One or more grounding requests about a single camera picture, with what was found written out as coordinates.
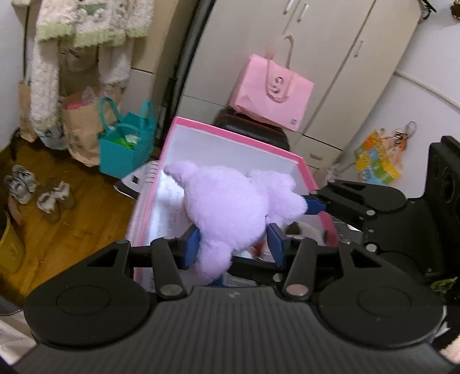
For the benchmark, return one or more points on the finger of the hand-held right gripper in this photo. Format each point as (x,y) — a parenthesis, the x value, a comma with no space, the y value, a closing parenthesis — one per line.
(314,205)
(354,221)

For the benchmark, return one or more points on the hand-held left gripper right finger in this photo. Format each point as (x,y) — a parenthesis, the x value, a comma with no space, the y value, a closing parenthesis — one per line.
(276,244)

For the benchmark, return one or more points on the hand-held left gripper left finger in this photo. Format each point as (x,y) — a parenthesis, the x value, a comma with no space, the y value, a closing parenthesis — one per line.
(192,248)

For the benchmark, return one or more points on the purple plush toy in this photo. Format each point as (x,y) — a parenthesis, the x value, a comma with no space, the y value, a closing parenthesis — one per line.
(230,201)

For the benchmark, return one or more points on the pink cardboard box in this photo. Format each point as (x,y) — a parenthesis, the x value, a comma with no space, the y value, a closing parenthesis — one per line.
(230,151)

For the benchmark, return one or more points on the white printed paper sheet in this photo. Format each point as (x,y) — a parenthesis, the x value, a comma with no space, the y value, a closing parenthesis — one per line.
(172,208)

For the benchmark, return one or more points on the colourful paper gift bag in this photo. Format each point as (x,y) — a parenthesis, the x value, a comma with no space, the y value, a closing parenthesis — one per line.
(375,161)

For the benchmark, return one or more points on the white spiral notebook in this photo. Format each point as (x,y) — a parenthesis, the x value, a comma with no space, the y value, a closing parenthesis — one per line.
(138,179)

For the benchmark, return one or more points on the black stool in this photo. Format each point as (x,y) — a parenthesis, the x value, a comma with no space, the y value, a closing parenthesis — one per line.
(258,133)

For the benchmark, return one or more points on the teal gift bag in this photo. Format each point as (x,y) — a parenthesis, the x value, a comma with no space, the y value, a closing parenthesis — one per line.
(122,158)

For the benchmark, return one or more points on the pink tote bag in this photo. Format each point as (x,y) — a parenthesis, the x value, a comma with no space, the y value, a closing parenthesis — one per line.
(258,93)

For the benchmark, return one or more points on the grey sneaker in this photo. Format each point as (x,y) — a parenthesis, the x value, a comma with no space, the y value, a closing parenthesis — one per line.
(54,199)
(19,183)

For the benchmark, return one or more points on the grey three-door wardrobe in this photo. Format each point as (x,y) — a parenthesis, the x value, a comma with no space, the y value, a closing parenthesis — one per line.
(341,54)

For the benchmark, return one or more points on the beige wooden cabinet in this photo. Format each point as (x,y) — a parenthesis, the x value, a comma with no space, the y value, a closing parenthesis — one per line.
(158,54)

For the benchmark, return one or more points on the cream fluffy robe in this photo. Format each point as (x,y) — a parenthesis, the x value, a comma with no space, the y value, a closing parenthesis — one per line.
(90,21)

